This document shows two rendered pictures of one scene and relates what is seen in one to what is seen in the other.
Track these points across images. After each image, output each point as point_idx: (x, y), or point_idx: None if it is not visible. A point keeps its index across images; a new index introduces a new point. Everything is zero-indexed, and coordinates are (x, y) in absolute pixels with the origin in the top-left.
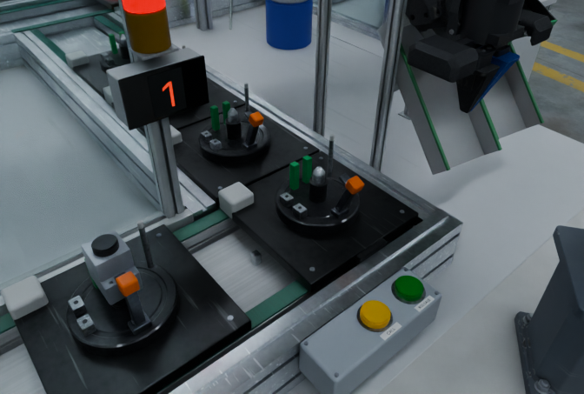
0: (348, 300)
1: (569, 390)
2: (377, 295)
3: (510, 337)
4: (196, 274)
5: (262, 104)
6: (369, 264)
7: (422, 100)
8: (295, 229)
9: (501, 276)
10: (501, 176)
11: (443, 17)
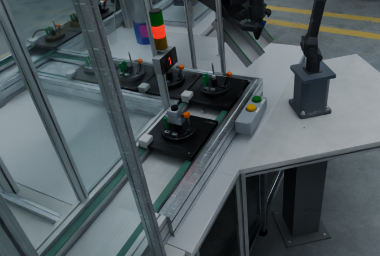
0: (241, 108)
1: (309, 109)
2: (249, 104)
3: (289, 107)
4: (192, 117)
5: None
6: (241, 98)
7: (235, 43)
8: (212, 96)
9: (279, 93)
10: (266, 65)
11: (245, 16)
